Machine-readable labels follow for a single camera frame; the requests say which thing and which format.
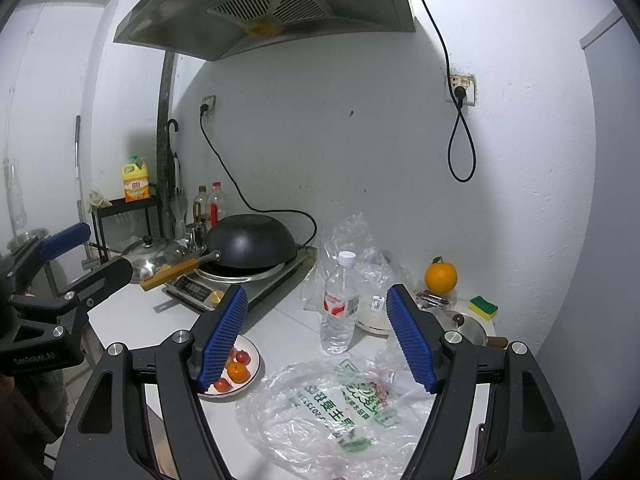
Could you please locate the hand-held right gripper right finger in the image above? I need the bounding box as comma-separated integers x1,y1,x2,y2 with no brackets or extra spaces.
385,283,581,480

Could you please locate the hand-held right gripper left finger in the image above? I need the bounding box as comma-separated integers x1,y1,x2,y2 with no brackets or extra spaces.
52,283,250,480

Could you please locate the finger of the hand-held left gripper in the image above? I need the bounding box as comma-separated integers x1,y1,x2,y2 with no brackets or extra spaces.
0,222,93,293
7,256,134,314

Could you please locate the white plate with dark rim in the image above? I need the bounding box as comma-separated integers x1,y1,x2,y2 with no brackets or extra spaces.
197,333,263,401

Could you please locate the clear printed plastic bag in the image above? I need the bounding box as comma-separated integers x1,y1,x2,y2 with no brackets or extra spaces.
234,354,452,472

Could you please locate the person's left forearm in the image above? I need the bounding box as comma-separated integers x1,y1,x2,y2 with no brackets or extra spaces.
0,370,68,443

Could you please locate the steel bowl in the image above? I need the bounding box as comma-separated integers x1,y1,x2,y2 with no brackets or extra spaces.
7,228,49,254

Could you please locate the white bowl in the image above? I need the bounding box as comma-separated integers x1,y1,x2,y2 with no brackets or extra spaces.
354,294,396,335

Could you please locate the glass pot lid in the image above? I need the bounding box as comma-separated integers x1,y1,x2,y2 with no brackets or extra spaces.
119,234,172,282

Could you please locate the steel pot with lid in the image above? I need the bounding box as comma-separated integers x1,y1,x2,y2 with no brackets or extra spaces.
425,305,509,357

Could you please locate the large orange with leaf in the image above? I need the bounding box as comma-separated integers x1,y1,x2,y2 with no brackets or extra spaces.
424,255,459,296

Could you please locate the black metal rack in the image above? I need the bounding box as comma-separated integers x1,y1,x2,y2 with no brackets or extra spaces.
91,194,164,262

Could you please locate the clear plastic water bottle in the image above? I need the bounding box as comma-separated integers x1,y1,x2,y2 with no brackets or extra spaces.
319,250,361,356

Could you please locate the yellow green sponge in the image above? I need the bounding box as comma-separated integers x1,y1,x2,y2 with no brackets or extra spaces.
468,295,500,321

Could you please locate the steel induction cooker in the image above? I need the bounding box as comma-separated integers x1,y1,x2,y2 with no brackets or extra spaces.
164,244,319,314

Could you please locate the yellow detergent bottle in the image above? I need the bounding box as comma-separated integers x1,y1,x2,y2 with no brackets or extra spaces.
121,156,151,205

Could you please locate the clear crumpled plastic bag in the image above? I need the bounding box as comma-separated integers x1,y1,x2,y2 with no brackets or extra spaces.
299,212,417,312

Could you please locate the oil bottle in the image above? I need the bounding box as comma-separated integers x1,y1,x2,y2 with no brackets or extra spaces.
193,185,209,227

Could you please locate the red label plastic bottle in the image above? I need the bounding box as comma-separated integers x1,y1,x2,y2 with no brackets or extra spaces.
206,182,230,229

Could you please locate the steel range hood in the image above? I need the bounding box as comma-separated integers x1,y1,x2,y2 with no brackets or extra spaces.
113,0,417,62

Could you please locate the mop handle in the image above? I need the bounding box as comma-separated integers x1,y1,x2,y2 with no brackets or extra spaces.
74,115,91,273

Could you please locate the black wok with wooden handle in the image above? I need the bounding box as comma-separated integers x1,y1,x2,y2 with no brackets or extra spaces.
139,213,297,292

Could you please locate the black cooker cable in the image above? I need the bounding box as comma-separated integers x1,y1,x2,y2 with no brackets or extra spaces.
199,104,319,247

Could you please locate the black range hood cable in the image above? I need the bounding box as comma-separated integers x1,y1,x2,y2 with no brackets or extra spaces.
402,0,477,184

